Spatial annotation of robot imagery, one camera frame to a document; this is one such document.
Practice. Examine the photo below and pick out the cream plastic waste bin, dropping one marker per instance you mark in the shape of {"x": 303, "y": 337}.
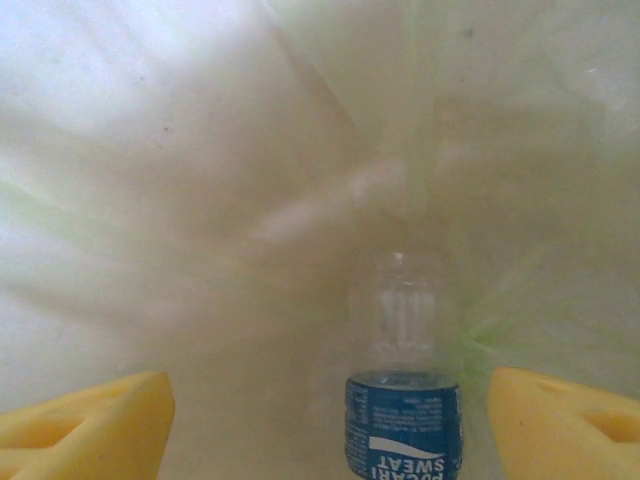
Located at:
{"x": 150, "y": 150}

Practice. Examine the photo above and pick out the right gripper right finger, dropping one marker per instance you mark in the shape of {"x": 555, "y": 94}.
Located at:
{"x": 550, "y": 425}

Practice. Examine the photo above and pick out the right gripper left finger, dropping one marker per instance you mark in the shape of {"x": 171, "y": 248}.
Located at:
{"x": 90, "y": 425}

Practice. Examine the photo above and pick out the blue label Pocari Sweat bottle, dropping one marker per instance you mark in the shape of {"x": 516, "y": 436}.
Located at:
{"x": 400, "y": 415}

